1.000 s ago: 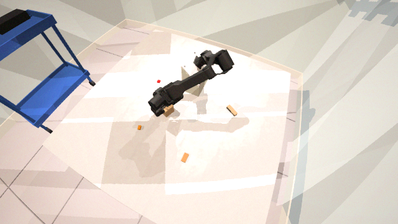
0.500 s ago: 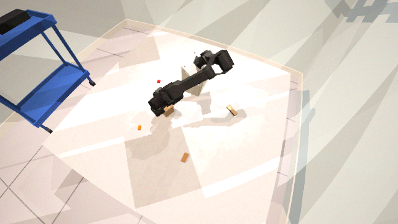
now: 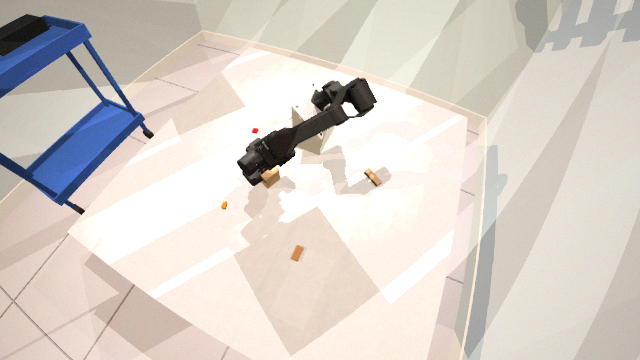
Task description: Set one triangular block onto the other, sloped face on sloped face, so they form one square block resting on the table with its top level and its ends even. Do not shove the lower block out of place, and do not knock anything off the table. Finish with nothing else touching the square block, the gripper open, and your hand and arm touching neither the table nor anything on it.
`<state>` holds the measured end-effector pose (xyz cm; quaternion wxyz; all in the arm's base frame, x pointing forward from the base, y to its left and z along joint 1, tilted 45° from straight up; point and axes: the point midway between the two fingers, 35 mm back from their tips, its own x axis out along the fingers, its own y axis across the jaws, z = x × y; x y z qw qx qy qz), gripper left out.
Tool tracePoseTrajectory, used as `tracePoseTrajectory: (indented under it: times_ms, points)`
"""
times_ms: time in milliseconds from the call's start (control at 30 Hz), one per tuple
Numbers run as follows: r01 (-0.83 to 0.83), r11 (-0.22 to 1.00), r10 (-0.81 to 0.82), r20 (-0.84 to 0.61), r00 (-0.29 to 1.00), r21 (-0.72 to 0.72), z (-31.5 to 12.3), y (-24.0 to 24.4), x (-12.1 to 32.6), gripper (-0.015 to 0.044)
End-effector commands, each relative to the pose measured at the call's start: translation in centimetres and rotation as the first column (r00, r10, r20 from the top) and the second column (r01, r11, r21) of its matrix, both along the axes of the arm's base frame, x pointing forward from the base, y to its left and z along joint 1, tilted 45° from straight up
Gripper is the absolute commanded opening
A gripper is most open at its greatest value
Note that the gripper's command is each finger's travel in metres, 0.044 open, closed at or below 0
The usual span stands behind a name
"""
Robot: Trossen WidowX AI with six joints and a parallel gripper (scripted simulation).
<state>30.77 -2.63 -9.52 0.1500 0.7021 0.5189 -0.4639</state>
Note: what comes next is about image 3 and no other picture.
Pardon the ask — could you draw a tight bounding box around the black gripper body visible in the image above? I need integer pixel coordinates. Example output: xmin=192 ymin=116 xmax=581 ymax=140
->
xmin=242 ymin=149 xmax=296 ymax=186

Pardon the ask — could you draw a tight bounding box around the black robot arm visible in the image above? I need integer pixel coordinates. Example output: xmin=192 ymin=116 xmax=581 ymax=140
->
xmin=236 ymin=77 xmax=377 ymax=176

